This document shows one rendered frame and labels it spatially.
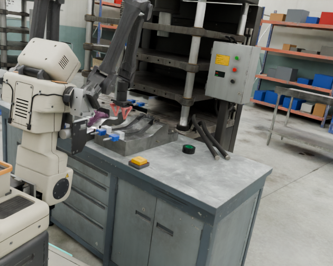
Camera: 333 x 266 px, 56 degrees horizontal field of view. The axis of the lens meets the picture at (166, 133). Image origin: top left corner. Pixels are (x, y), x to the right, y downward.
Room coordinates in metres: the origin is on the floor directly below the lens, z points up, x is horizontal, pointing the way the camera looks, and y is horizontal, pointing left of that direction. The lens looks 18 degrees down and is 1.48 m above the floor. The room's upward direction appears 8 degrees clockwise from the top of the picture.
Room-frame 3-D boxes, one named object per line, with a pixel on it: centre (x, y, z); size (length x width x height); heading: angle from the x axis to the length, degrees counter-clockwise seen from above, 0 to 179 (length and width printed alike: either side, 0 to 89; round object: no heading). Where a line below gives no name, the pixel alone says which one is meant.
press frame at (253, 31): (3.34, -0.13, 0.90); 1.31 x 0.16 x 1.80; 54
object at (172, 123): (2.96, 0.15, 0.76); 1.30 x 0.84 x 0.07; 54
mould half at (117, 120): (2.04, 0.51, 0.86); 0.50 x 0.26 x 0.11; 162
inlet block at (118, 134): (1.65, 0.29, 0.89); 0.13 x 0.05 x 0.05; 144
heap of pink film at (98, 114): (2.03, 0.51, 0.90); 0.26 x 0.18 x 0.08; 162
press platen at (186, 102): (2.95, 0.13, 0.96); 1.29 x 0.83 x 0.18; 54
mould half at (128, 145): (1.90, 0.17, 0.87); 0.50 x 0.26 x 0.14; 144
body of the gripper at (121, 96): (1.68, 0.27, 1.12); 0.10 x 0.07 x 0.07; 54
